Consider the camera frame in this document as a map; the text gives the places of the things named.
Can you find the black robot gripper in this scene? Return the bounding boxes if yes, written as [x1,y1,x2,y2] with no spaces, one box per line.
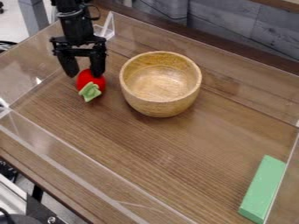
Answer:
[50,36,107,78]

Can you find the red felt strawberry green leaves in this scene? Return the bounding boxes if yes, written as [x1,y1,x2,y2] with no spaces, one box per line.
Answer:
[76,69,107,102]

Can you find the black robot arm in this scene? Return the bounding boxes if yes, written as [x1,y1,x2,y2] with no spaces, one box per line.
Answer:
[49,0,107,78]

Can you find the light wooden bowl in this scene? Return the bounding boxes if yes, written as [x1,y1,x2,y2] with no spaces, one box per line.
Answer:
[119,51,201,117]

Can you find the green rectangular foam block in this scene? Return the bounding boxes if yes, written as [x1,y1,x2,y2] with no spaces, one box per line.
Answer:
[237,155,285,224]

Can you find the clear acrylic enclosure wall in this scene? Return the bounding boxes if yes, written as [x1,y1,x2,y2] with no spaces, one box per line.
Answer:
[0,14,299,224]

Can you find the black metal bracket with bolt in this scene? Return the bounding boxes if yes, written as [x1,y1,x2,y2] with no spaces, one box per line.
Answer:
[25,195,68,224]

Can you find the black cable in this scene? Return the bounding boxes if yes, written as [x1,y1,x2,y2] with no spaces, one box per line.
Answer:
[0,206,14,224]

